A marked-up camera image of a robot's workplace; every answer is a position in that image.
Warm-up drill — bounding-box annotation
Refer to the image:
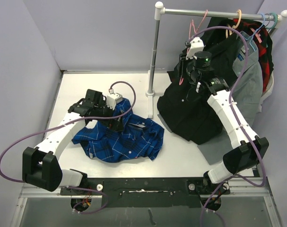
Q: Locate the red plaid hanging shirt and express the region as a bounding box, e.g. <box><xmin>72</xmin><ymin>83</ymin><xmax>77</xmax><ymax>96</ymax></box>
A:
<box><xmin>233</xmin><ymin>18</ymin><xmax>274</xmax><ymax>92</ymax></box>

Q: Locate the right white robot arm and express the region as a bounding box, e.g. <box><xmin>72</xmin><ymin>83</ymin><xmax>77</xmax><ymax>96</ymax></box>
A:
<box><xmin>187</xmin><ymin>51</ymin><xmax>269</xmax><ymax>193</ymax></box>

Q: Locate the grey hanging shirt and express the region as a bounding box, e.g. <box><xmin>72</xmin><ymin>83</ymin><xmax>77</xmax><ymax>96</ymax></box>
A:
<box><xmin>198</xmin><ymin>34</ymin><xmax>263</xmax><ymax>165</ymax></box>

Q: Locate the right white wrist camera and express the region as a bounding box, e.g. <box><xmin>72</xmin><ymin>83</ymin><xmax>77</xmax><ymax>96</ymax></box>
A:
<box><xmin>185</xmin><ymin>37</ymin><xmax>204</xmax><ymax>60</ymax></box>

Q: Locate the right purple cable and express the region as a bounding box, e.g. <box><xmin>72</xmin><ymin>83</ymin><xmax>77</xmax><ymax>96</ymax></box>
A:
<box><xmin>188</xmin><ymin>26</ymin><xmax>268</xmax><ymax>227</ymax></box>

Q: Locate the pink wire hanger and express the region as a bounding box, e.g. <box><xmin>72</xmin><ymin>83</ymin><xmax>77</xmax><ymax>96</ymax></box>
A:
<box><xmin>179</xmin><ymin>9</ymin><xmax>208</xmax><ymax>85</ymax></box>

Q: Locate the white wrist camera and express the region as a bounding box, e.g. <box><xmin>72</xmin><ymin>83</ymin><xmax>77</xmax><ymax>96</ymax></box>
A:
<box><xmin>185</xmin><ymin>37</ymin><xmax>204</xmax><ymax>60</ymax></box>
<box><xmin>106</xmin><ymin>88</ymin><xmax>123</xmax><ymax>110</ymax></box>

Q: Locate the white hanging garment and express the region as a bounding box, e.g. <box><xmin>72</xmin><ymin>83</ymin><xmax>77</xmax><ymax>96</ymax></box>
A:
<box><xmin>258</xmin><ymin>72</ymin><xmax>274</xmax><ymax>113</ymax></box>

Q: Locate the blue hanger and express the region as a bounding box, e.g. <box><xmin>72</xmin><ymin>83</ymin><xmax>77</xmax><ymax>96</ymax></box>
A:
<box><xmin>237</xmin><ymin>14</ymin><xmax>268</xmax><ymax>52</ymax></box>

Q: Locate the teal hanger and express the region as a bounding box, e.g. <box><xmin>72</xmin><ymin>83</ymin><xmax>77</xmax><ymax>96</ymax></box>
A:
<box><xmin>265</xmin><ymin>12</ymin><xmax>278</xmax><ymax>30</ymax></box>

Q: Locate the metal clothes rack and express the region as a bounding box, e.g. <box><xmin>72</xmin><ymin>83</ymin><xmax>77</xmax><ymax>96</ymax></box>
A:
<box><xmin>146</xmin><ymin>1</ymin><xmax>287</xmax><ymax>118</ymax></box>

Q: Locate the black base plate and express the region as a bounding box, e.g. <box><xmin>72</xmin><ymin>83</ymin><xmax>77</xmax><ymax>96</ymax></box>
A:
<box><xmin>60</xmin><ymin>177</ymin><xmax>230</xmax><ymax>208</ymax></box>

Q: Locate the beige hanger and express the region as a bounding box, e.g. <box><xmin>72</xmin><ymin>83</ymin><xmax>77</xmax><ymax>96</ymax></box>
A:
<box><xmin>225</xmin><ymin>9</ymin><xmax>243</xmax><ymax>38</ymax></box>

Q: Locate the black hanging shirt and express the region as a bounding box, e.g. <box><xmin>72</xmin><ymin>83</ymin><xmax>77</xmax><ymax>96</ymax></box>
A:
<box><xmin>157</xmin><ymin>29</ymin><xmax>228</xmax><ymax>145</ymax></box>

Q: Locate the blue plaid shirt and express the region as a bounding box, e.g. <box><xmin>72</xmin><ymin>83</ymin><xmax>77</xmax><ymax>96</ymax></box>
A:
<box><xmin>71</xmin><ymin>111</ymin><xmax>164</xmax><ymax>163</ymax></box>

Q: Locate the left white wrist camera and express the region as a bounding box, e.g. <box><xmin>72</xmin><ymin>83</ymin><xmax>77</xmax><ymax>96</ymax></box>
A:
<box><xmin>106</xmin><ymin>88</ymin><xmax>123</xmax><ymax>110</ymax></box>

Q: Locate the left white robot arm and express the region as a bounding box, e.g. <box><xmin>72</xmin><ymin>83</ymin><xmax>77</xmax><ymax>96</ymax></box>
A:
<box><xmin>22</xmin><ymin>89</ymin><xmax>123</xmax><ymax>194</ymax></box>

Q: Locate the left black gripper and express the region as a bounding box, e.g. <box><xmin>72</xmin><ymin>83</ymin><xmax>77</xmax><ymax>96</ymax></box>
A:
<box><xmin>94</xmin><ymin>100</ymin><xmax>123</xmax><ymax>131</ymax></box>

